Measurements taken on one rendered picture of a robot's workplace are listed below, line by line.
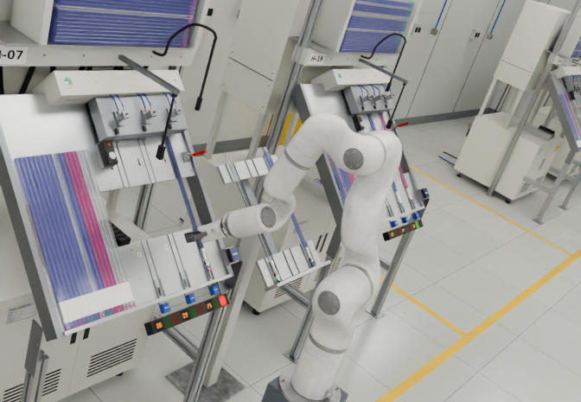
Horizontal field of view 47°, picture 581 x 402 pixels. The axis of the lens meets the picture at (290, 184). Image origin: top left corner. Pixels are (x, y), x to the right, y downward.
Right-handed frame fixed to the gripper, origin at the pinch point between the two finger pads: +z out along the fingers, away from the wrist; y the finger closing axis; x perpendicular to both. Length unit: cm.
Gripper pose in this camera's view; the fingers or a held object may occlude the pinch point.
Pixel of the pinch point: (198, 232)
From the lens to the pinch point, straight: 213.8
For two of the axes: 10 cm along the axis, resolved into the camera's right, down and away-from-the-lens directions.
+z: -7.2, 2.0, 6.6
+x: -3.1, -9.5, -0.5
